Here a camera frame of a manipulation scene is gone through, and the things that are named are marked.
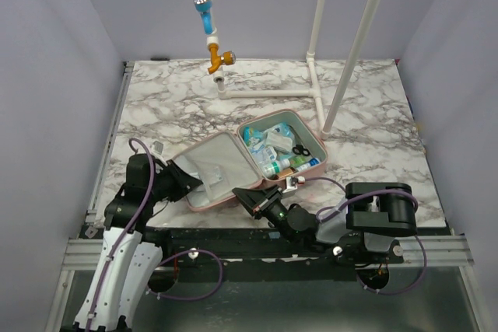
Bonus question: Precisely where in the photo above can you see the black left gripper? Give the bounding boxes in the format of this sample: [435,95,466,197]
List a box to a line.
[149,159,204,203]

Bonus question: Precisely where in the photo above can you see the clear bottle green label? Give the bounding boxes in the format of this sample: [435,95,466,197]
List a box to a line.
[261,159,290,178]

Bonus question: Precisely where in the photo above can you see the amber bottle orange cap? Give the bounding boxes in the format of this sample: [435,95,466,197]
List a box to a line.
[270,167,296,180]

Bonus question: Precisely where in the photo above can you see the small green medicine box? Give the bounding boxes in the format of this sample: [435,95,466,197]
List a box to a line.
[289,156,307,168]

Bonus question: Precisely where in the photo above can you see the pink medicine kit case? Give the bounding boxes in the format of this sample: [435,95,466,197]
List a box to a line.
[173,109,328,212]

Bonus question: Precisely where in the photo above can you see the white blue gauze packet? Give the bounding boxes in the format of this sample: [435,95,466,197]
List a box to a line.
[264,123,296,146]

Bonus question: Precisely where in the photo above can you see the metal scissors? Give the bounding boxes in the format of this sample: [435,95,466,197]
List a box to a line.
[292,145,310,156]

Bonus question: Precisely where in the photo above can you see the clear zip bag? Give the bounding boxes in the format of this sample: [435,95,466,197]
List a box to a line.
[265,131,293,153]

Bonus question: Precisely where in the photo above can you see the small white blue bottle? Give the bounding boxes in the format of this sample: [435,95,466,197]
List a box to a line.
[296,158,321,173]

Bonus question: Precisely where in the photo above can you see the blue cotton swab packet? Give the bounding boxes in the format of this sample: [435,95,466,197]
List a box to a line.
[244,127,272,163]

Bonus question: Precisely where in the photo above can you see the small blue white sachet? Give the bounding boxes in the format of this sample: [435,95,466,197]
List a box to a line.
[205,166,223,186]

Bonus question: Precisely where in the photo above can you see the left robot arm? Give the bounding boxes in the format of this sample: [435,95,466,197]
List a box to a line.
[72,152,270,331]

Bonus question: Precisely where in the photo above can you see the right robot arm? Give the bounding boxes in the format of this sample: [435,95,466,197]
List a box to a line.
[246,182,418,264]

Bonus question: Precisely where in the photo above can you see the orange brass faucet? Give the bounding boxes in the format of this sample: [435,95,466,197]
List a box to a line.
[208,44,237,75]

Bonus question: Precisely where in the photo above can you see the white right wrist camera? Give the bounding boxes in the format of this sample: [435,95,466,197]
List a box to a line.
[282,176,306,195]

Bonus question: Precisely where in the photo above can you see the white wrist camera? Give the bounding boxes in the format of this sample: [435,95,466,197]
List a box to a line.
[150,140,167,164]
[282,176,306,195]

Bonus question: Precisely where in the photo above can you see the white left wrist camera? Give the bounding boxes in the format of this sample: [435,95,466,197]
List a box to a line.
[150,140,167,164]

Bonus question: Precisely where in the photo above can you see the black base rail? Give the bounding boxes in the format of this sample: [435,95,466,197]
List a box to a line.
[146,228,403,282]

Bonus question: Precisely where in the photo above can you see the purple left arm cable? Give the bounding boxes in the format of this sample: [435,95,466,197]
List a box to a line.
[85,138,225,329]

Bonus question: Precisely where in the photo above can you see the blue valve handle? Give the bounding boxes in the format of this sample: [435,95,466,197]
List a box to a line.
[193,0,214,35]

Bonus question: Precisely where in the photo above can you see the white PVC pipe frame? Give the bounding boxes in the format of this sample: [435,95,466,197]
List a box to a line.
[205,0,381,140]

